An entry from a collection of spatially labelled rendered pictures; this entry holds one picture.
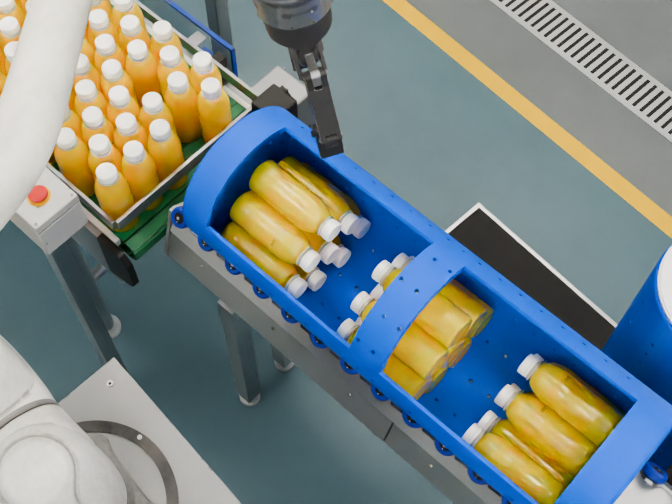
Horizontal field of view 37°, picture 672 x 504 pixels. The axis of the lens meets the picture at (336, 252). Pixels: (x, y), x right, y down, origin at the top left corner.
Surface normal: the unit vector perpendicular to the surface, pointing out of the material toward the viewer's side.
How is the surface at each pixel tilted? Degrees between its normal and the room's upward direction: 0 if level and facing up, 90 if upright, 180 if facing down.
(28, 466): 8
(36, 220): 0
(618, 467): 17
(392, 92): 0
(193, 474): 4
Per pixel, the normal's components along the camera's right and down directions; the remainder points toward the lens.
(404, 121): 0.01, -0.47
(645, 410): 0.29, -0.70
